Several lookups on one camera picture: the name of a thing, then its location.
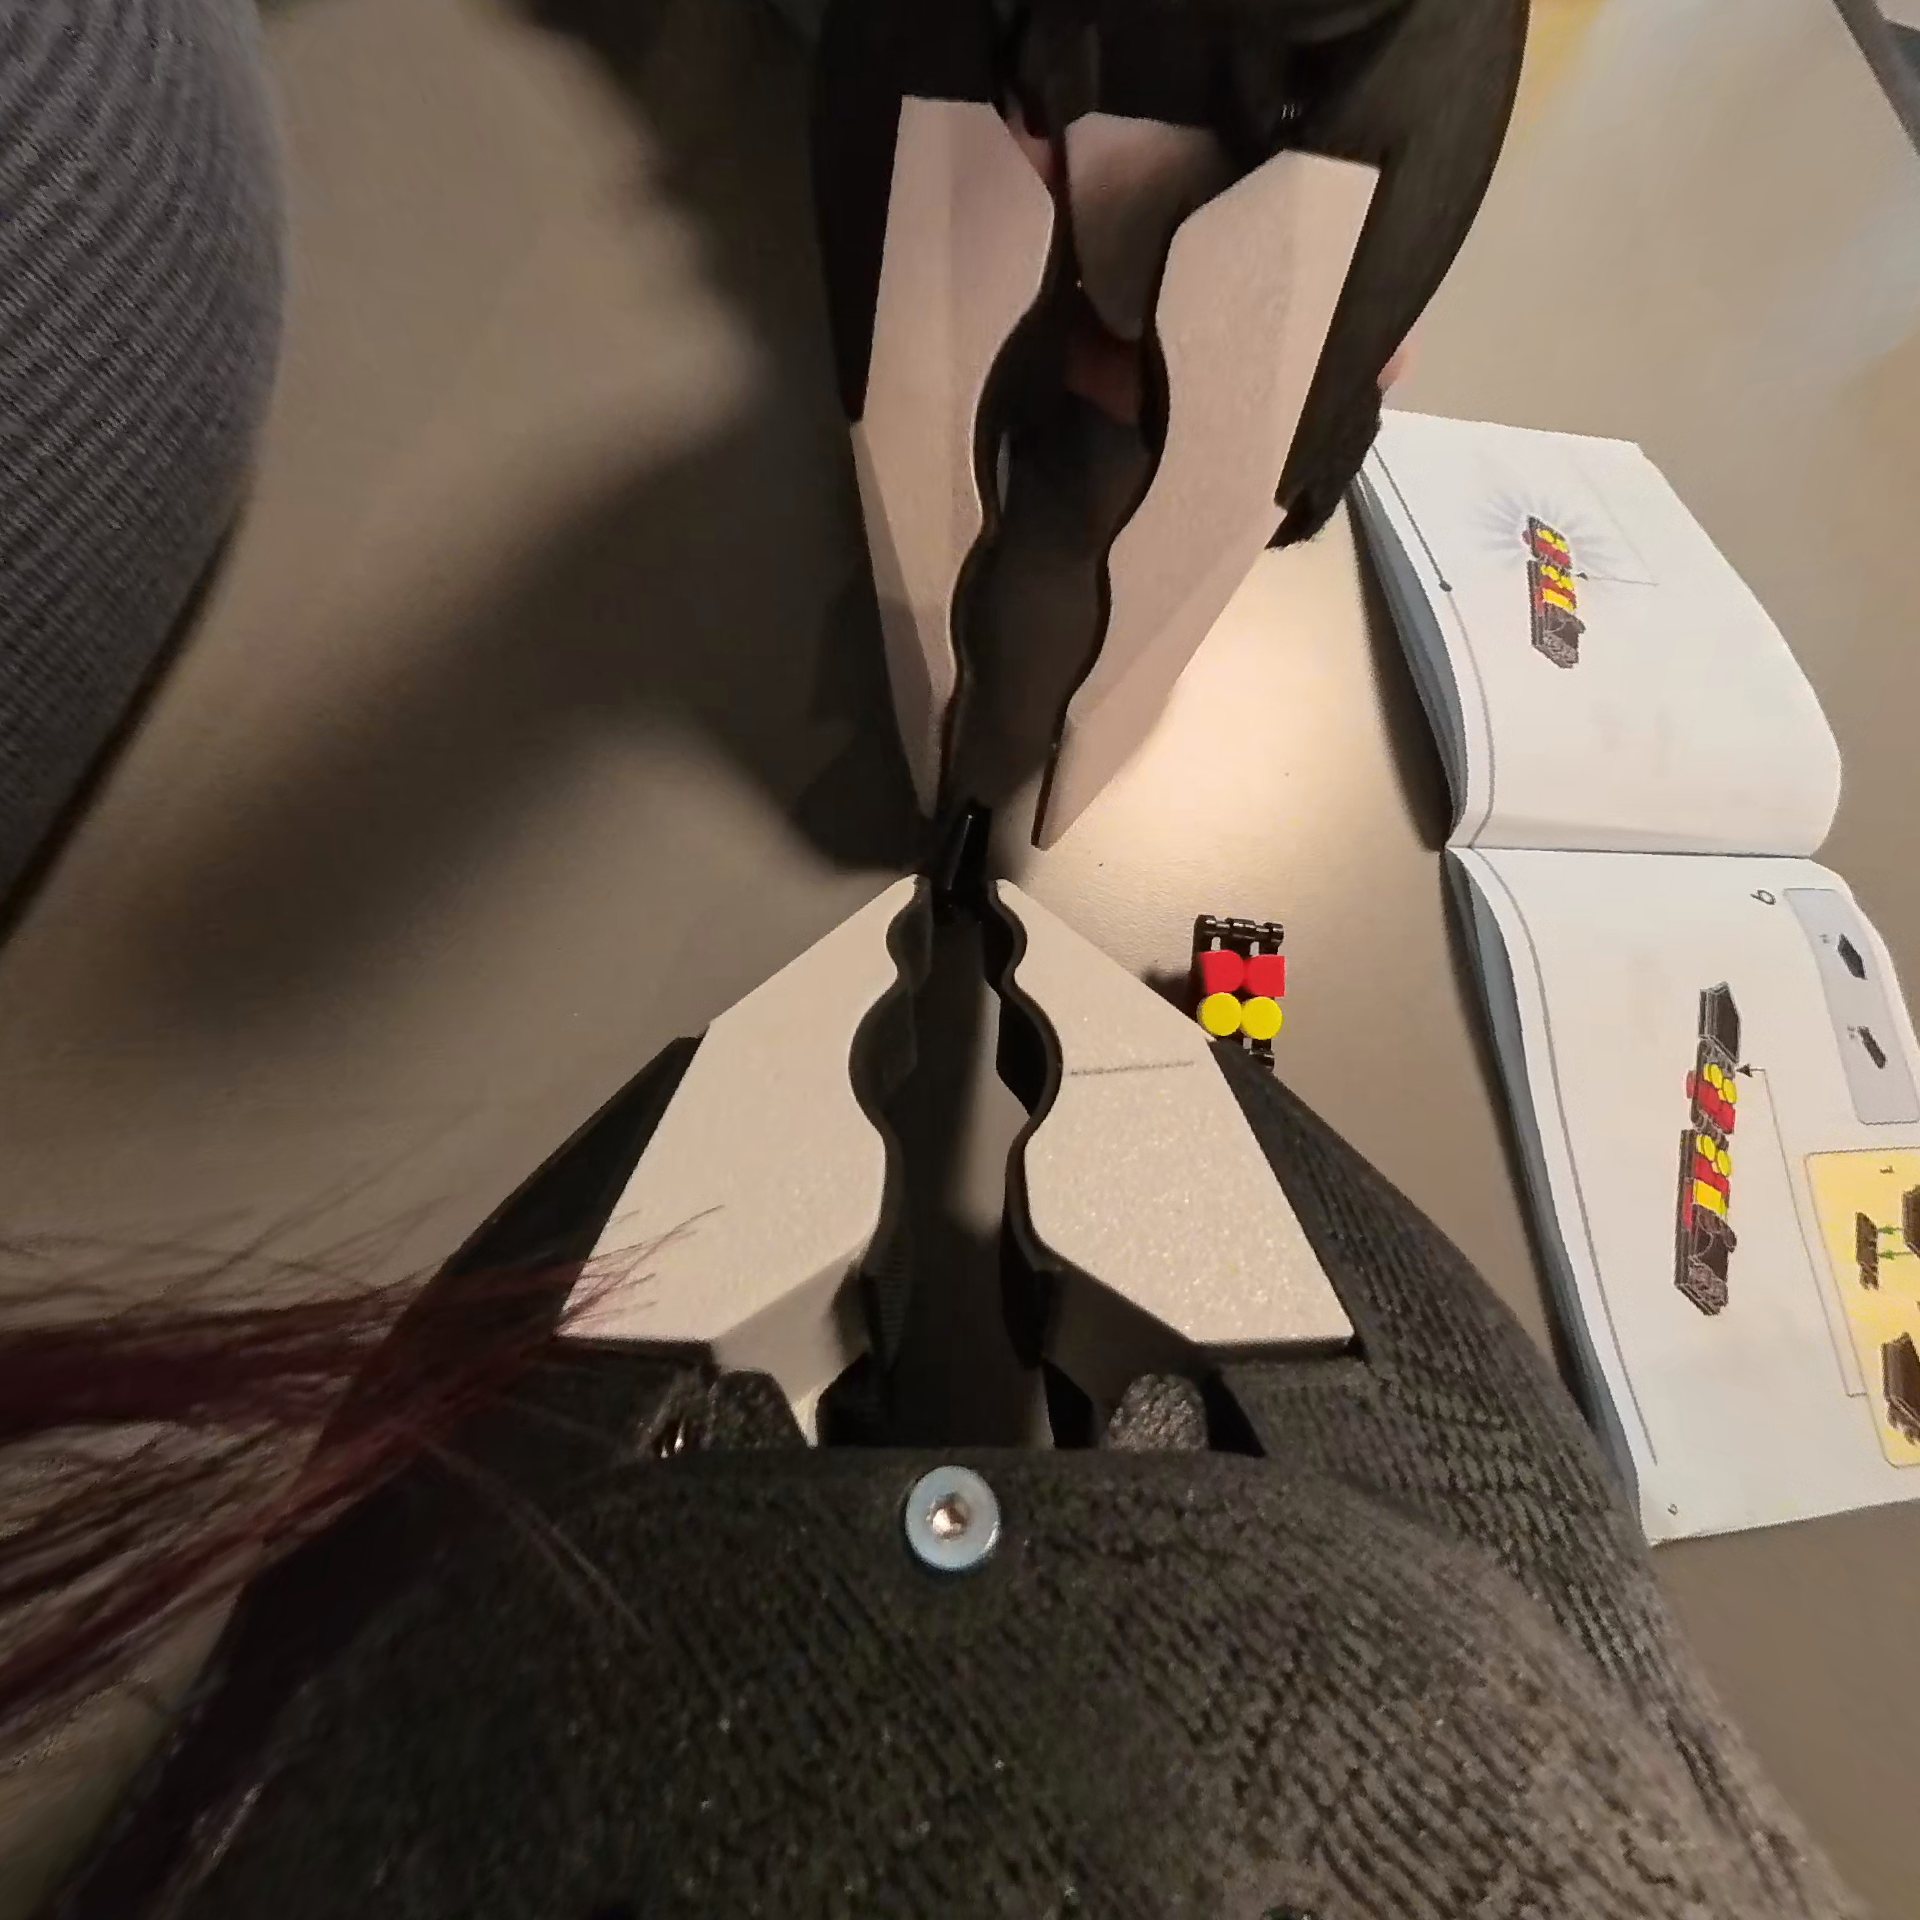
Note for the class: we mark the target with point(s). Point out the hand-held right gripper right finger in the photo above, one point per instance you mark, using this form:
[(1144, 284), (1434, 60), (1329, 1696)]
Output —
[(1170, 1184)]

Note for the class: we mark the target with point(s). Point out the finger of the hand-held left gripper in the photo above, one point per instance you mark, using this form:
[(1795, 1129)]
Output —
[(1245, 374), (930, 374)]

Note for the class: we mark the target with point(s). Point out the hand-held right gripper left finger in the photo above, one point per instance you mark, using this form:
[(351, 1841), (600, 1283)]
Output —
[(750, 1139)]

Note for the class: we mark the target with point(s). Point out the red yellow black lego assembly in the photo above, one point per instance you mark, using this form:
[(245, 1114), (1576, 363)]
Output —
[(1241, 992)]

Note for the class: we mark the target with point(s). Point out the small black lego piece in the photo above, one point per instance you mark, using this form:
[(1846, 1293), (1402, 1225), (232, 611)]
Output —
[(959, 847)]

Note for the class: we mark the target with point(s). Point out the open lego instruction booklet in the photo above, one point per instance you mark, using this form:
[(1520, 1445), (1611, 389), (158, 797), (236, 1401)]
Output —
[(1651, 750)]

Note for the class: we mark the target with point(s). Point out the person's left hand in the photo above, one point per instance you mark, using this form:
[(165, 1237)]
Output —
[(1117, 360)]

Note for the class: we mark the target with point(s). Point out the person's dark red hair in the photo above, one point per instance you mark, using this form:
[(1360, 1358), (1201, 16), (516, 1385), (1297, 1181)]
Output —
[(226, 1381)]

